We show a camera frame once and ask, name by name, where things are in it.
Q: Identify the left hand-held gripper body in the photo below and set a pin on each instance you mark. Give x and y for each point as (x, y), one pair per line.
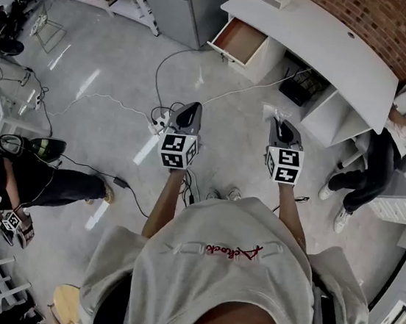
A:
(175, 146)

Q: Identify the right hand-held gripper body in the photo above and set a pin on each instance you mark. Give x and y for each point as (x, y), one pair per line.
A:
(288, 161)

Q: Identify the white drawer with brown inside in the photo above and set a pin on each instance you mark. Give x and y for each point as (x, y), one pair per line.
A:
(237, 40)

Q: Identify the person's left forearm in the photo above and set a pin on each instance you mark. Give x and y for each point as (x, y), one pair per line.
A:
(165, 197)

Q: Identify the person's right forearm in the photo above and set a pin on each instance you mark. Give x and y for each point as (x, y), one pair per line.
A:
(287, 209)

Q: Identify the white power strip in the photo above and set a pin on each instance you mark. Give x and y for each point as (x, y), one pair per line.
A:
(158, 124)
(39, 100)

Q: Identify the black router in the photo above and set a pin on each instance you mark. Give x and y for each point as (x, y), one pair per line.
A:
(295, 92)

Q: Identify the person's left white shoe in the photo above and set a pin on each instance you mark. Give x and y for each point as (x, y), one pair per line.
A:
(214, 195)

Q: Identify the person's white shoe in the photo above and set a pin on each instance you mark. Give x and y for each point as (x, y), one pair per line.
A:
(234, 194)
(214, 195)

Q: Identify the person's right white shoe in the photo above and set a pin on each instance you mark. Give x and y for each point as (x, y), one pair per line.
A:
(234, 194)

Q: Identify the black power adapter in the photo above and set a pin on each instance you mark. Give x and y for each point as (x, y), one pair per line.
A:
(120, 182)

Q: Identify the white curved desk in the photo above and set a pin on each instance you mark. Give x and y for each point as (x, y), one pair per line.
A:
(315, 42)

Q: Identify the grey refrigerator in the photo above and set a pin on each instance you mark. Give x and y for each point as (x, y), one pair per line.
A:
(186, 3)

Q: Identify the black swivel stool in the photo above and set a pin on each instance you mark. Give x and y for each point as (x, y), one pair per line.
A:
(47, 148)

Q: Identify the person's grey t-shirt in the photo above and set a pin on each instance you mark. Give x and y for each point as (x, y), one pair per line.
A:
(227, 290)

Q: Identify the round wooden stool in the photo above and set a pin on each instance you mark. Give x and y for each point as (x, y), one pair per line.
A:
(65, 302)

